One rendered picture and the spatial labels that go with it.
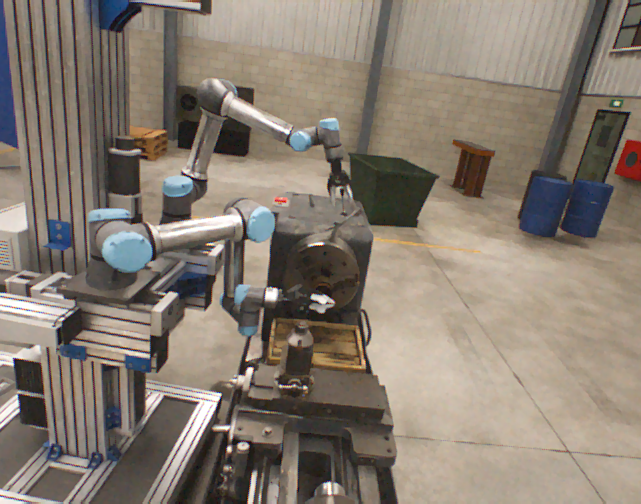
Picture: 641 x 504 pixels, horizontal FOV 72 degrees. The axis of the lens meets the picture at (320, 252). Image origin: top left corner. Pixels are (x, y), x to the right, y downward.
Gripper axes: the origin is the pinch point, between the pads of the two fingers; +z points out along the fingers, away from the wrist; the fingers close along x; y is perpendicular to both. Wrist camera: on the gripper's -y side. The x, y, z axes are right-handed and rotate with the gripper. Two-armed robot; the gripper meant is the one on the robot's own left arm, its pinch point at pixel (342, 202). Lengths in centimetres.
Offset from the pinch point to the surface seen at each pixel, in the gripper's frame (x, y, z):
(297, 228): -21.1, 2.1, 7.4
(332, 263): -8.3, 18.9, 19.5
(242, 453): -39, 94, 39
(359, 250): 4.0, 3.4, 21.9
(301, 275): -21.8, 18.9, 22.4
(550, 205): 330, -490, 196
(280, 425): -29, 86, 39
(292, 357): -23, 77, 23
